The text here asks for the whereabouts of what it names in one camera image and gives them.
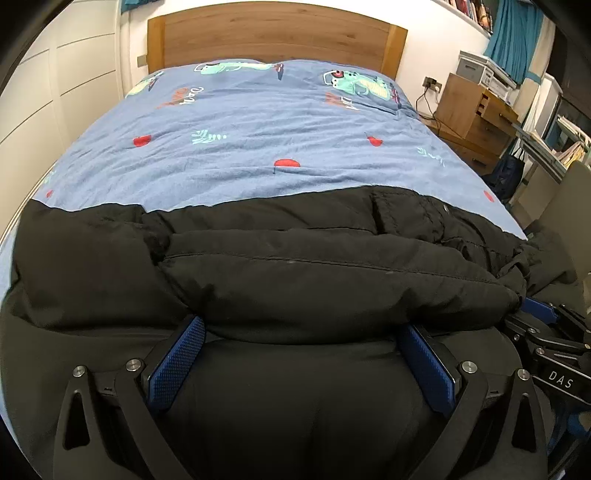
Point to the black padded jacket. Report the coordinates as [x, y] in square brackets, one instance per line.
[277, 277]

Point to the row of books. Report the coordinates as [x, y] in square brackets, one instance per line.
[475, 9]

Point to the dark blue bag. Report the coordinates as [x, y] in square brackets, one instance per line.
[505, 177]

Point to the wall socket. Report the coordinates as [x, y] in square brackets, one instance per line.
[431, 83]

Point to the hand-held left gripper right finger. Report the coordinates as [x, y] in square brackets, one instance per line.
[425, 364]

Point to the grey desk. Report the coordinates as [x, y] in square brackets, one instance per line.
[540, 152]

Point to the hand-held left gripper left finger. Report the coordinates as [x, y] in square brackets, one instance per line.
[178, 360]

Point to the teal curtain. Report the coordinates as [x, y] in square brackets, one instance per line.
[512, 41]

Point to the white wardrobe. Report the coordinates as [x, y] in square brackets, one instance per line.
[69, 69]

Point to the wooden headboard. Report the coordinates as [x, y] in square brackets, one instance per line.
[277, 37]

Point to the teal hanging cloth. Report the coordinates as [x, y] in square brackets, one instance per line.
[136, 2]

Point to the white wall shelf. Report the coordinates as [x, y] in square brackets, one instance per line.
[461, 16]

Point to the wooden nightstand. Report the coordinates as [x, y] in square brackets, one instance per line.
[466, 115]

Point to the grey printer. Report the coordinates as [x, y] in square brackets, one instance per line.
[485, 74]

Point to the bed with blue duvet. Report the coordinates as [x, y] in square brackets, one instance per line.
[277, 129]

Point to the wall light switch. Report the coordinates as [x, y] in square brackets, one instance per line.
[142, 60]

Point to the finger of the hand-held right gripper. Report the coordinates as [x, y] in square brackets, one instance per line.
[541, 307]
[526, 330]

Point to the stack of papers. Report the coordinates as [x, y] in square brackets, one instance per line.
[570, 147]

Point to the beige chair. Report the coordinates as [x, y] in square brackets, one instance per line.
[572, 203]

